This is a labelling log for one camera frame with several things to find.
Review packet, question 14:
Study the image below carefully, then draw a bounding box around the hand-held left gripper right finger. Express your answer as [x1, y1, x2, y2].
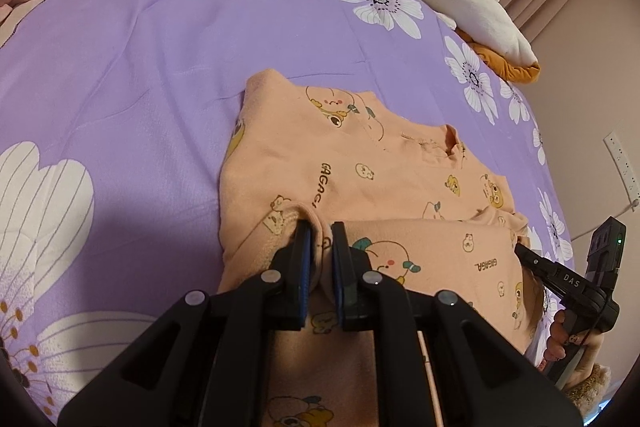
[329, 222, 584, 427]

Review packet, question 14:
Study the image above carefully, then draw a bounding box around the person's right hand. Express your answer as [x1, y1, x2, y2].
[544, 308, 583, 364]

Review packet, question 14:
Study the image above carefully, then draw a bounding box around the person's right forearm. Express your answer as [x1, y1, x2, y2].
[559, 341, 613, 414]

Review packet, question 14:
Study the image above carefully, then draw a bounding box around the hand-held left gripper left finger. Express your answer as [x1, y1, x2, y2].
[57, 223, 314, 427]

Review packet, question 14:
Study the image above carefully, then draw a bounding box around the white power strip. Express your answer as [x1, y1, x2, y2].
[603, 132, 640, 210]

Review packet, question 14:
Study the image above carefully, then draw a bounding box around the white cable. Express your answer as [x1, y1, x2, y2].
[570, 201, 637, 241]

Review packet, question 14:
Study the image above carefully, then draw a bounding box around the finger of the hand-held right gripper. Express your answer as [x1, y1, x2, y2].
[514, 243, 563, 303]

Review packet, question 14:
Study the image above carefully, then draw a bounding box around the purple floral bed sheet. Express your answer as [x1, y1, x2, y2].
[0, 0, 576, 427]

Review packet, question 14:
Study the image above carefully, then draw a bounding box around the orange cartoon print garment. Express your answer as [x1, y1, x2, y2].
[218, 68, 540, 427]

